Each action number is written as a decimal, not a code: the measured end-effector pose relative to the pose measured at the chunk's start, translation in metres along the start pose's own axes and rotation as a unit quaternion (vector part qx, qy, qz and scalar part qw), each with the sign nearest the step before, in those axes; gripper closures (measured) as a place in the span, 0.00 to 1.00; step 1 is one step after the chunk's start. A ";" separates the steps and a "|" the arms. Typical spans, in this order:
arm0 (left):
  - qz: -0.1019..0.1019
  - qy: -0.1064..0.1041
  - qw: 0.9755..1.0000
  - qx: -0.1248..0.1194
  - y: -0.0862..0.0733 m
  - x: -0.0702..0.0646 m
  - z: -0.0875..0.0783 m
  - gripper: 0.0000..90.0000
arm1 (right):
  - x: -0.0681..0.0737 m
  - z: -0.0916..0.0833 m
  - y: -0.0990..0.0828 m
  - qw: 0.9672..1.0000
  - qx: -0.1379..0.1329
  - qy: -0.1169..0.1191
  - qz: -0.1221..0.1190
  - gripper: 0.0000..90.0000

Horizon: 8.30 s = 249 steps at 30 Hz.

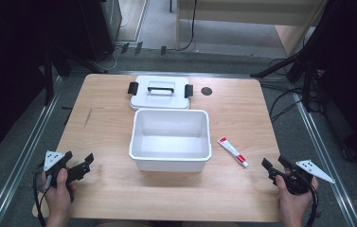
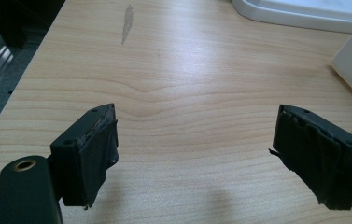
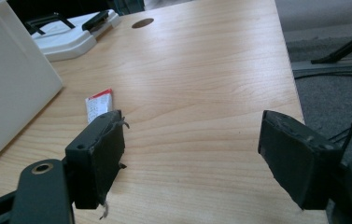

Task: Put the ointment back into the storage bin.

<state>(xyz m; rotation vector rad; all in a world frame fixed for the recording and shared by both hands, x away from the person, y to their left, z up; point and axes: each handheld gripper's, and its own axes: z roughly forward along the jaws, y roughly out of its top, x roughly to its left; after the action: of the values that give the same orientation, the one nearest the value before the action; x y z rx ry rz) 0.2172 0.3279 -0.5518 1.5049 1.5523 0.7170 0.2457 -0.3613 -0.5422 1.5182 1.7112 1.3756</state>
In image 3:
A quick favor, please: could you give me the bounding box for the black clip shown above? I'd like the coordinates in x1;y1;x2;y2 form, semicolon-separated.
81;9;110;32

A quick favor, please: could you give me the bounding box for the large white box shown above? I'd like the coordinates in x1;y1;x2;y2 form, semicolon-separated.
0;0;63;174

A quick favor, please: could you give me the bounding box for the grey floor rail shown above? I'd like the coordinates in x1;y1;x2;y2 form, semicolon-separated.
290;57;352;78

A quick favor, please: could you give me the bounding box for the white tray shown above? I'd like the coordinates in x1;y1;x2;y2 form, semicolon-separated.
31;8;122;63

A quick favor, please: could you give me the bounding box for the black thin frame piece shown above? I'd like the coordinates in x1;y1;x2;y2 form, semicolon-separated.
23;12;77;35

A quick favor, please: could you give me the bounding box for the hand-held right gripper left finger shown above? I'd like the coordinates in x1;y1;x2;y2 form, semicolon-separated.
64;109;131;220

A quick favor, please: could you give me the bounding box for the white red-striped small packet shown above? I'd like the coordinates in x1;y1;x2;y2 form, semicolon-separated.
85;88;114;125

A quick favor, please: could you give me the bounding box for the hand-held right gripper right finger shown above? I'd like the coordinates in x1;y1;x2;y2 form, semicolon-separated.
257;109;344;211

